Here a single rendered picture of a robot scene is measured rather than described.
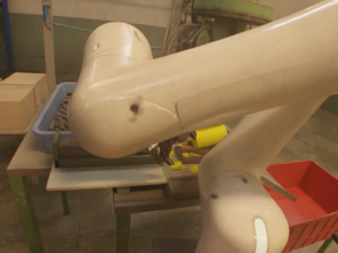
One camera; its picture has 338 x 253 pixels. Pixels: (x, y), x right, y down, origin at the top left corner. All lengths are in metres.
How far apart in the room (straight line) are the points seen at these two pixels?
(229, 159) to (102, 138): 0.29
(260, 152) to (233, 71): 0.26
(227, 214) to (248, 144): 0.16
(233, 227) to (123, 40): 0.30
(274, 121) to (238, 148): 0.09
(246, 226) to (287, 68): 0.22
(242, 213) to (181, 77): 0.23
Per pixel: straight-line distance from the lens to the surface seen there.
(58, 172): 0.67
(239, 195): 0.38
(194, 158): 0.71
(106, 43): 0.32
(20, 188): 0.84
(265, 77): 0.23
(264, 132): 0.45
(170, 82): 0.22
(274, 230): 0.37
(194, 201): 0.68
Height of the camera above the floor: 1.40
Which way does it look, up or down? 25 degrees down
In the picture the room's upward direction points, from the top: 9 degrees clockwise
